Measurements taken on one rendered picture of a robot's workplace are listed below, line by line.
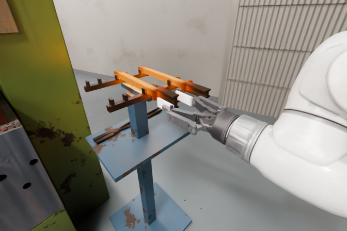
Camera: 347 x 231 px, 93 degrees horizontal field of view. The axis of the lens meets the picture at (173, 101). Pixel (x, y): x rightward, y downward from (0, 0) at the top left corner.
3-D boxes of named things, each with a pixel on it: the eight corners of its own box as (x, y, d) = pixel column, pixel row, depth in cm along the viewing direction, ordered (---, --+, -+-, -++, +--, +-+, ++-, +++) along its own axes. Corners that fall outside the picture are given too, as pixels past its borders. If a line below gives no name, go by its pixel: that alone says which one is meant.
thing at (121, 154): (191, 132, 81) (192, 129, 80) (115, 183, 56) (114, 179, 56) (154, 110, 100) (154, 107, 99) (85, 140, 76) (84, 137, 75)
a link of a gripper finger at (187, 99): (191, 97, 49) (192, 97, 49) (175, 91, 54) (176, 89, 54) (190, 106, 50) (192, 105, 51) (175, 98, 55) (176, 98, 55)
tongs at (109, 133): (180, 97, 112) (180, 95, 111) (185, 99, 110) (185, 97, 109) (93, 140, 73) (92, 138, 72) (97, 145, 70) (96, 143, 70)
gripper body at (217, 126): (221, 153, 36) (190, 133, 42) (240, 136, 41) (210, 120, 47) (226, 125, 33) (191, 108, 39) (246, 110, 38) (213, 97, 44)
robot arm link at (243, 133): (263, 150, 38) (239, 137, 42) (274, 117, 34) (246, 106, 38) (244, 172, 33) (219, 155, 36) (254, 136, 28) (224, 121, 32)
